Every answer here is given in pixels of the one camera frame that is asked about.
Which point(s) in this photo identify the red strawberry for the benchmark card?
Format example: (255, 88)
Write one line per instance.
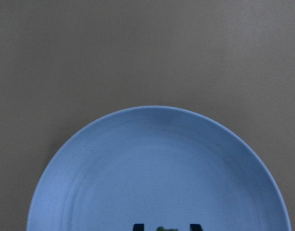
(161, 228)

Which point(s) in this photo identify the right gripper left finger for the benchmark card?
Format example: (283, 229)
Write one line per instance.
(138, 227)

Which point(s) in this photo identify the blue plate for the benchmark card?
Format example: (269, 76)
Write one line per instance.
(159, 166)

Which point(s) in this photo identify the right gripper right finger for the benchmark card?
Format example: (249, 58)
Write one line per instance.
(196, 227)

